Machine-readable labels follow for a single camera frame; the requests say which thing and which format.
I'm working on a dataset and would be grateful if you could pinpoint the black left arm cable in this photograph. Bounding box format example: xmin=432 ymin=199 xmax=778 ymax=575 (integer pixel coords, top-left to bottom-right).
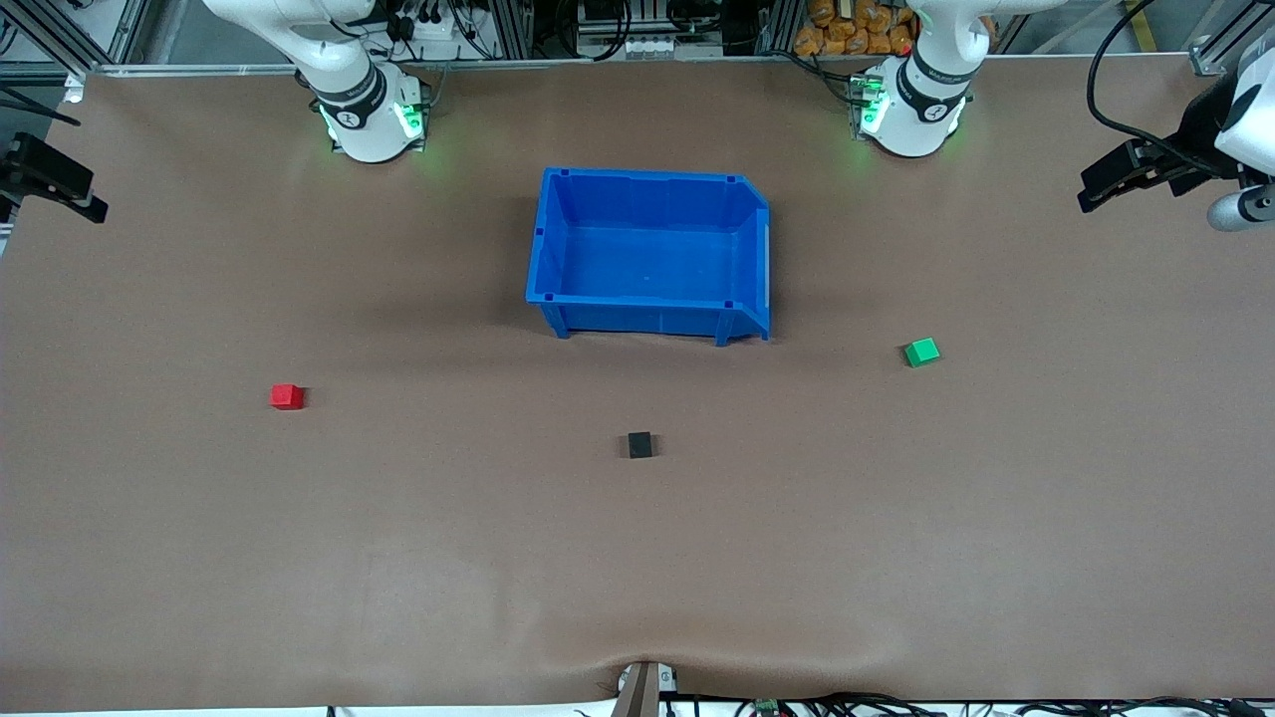
xmin=1085 ymin=0 xmax=1196 ymax=152

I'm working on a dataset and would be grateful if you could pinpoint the white power strip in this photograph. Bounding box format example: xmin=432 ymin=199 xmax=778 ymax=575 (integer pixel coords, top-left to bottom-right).
xmin=393 ymin=8 xmax=479 ymax=47

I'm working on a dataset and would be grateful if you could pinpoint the aluminium frame profile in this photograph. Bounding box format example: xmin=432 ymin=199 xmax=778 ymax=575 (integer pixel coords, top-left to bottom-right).
xmin=1188 ymin=0 xmax=1275 ymax=79
xmin=0 ymin=0 xmax=150 ymax=79

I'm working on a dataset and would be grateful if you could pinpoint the brown camera mount bracket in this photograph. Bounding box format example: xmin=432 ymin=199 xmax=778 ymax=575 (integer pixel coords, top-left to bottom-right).
xmin=611 ymin=659 xmax=680 ymax=717

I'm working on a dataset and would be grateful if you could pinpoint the black cable bundle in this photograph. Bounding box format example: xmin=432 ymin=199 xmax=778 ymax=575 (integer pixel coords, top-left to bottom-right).
xmin=687 ymin=692 xmax=1275 ymax=717

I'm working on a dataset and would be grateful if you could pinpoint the silver table edge rail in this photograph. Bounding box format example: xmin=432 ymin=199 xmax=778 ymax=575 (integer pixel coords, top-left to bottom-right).
xmin=85 ymin=55 xmax=1196 ymax=77

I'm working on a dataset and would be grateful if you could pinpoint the silver black electronics box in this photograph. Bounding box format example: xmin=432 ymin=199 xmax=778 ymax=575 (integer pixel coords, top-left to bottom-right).
xmin=576 ymin=0 xmax=728 ymax=61

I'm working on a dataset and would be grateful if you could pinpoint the blue plastic storage bin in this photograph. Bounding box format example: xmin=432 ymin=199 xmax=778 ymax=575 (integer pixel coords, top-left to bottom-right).
xmin=525 ymin=166 xmax=773 ymax=348

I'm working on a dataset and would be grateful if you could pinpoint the orange snack packets pile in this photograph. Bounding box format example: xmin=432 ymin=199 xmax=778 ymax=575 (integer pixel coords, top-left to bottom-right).
xmin=794 ymin=0 xmax=997 ymax=58

